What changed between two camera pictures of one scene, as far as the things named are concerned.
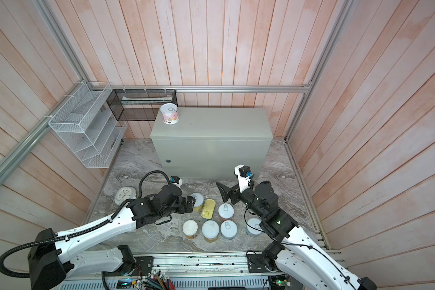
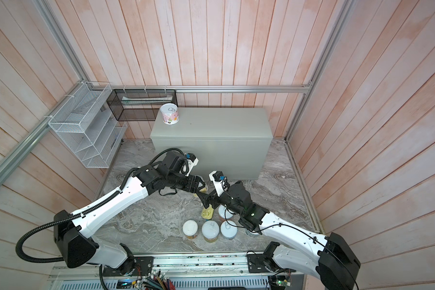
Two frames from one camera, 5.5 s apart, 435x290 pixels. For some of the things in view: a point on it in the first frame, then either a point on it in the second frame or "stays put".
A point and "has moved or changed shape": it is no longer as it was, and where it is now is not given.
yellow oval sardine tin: x=208 y=209 stays put
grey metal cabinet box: x=208 y=143 stays put
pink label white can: x=170 y=113 stays put
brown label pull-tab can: x=226 y=211 stays put
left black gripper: x=182 y=208 → x=193 y=188
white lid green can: x=190 y=229 stays put
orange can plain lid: x=210 y=230 stays put
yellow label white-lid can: x=199 y=202 has moved or changed shape
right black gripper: x=229 y=191 → x=207 y=199
